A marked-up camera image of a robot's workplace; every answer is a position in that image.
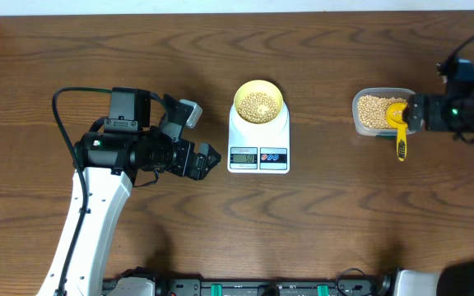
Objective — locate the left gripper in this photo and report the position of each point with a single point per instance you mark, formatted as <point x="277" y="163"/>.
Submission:
<point x="196" y="168"/>

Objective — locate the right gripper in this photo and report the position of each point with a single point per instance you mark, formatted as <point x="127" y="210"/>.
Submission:
<point x="433" y="105"/>

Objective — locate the yellow measuring scoop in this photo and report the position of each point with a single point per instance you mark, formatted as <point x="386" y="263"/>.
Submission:
<point x="401" y="127"/>

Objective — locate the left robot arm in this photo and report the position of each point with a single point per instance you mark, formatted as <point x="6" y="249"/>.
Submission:
<point x="143" y="132"/>

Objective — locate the white digital kitchen scale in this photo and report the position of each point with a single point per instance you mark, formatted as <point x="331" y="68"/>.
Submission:
<point x="259" y="148"/>

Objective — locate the soybeans in bowl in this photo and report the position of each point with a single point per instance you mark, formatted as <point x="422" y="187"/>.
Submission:
<point x="258" y="108"/>

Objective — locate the pale yellow bowl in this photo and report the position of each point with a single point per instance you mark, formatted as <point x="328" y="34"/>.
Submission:
<point x="258" y="86"/>

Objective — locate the soybeans pile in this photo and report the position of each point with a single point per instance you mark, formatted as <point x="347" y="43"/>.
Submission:
<point x="372" y="110"/>

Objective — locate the clear plastic container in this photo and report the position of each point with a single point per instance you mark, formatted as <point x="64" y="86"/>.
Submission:
<point x="386" y="92"/>

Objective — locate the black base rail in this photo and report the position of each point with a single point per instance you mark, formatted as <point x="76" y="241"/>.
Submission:
<point x="351" y="282"/>

